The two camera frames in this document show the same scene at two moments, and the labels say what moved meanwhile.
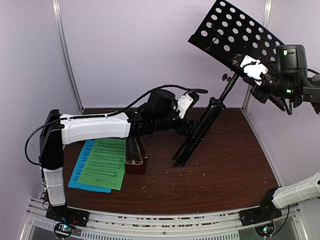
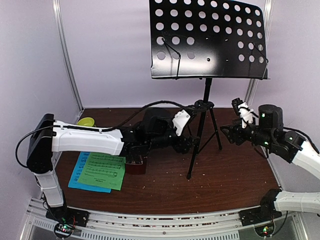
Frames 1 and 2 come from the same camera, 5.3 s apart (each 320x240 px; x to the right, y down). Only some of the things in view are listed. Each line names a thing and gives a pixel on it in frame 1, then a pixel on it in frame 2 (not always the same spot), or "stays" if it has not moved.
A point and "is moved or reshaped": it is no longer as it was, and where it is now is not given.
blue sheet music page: x=79 y=167 stays
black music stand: x=224 y=31 is moved or reshaped
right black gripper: x=261 y=95 to x=235 y=131
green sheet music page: x=105 y=167 stays
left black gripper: x=187 y=127 to x=186 y=144
